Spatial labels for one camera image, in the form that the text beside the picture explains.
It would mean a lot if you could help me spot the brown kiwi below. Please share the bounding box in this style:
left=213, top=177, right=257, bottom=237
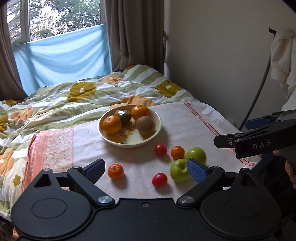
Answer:
left=135, top=116, right=155, bottom=136

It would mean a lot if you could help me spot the red tomato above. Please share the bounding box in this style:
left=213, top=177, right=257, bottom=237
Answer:
left=152, top=173, right=168, bottom=187
left=154, top=144, right=167, bottom=157

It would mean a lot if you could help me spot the small mandarin right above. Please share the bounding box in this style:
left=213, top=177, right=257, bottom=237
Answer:
left=171, top=146, right=185, bottom=160

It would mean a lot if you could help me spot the window with frame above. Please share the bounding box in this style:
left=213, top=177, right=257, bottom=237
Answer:
left=6, top=0, right=105, bottom=44

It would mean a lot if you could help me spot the brown curtain right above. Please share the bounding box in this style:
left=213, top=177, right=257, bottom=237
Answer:
left=105, top=0, right=165, bottom=74

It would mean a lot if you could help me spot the kiwi with green sticker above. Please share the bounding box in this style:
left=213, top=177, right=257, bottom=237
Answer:
left=114, top=109, right=132, bottom=125

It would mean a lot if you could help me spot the brown curtain left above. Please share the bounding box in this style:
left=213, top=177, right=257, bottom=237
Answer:
left=1, top=1, right=27, bottom=100

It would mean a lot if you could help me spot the green apple front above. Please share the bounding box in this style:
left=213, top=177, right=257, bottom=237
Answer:
left=170, top=159, right=190, bottom=182

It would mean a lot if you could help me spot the white pink floral cloth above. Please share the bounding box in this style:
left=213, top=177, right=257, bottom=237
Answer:
left=22, top=101, right=260, bottom=199

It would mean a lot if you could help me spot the green apple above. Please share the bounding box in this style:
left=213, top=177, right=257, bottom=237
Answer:
left=170, top=159, right=190, bottom=182
left=185, top=147, right=207, bottom=164

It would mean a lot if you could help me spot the small mandarin left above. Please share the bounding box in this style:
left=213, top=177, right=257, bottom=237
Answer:
left=107, top=164, right=124, bottom=180

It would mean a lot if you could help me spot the floral green striped quilt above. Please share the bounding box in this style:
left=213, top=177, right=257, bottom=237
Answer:
left=1, top=65, right=194, bottom=219

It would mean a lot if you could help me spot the red tomato near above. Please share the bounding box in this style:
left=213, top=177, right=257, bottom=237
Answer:
left=152, top=173, right=168, bottom=187

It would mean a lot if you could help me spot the cream bowl with duck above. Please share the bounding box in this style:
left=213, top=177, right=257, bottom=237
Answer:
left=97, top=104, right=162, bottom=148

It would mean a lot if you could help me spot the red tomato far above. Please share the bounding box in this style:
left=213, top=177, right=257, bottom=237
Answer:
left=154, top=144, right=167, bottom=157

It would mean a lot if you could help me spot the brown curtain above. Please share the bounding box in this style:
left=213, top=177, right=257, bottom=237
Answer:
left=1, top=1, right=27, bottom=100
left=105, top=0, right=165, bottom=74

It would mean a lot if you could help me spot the green apple back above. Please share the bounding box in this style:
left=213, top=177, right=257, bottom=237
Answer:
left=185, top=147, right=207, bottom=164

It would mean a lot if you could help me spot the small mandarin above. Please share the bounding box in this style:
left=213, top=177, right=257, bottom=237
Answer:
left=171, top=146, right=185, bottom=160
left=107, top=164, right=124, bottom=180

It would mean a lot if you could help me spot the person right hand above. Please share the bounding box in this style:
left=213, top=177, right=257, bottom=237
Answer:
left=285, top=161, right=296, bottom=189

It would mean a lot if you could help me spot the light blue window sheet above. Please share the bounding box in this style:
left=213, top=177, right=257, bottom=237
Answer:
left=13, top=24, right=112, bottom=95

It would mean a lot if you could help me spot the large orange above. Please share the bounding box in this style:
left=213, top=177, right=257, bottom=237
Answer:
left=131, top=105, right=151, bottom=120
left=102, top=115, right=122, bottom=134

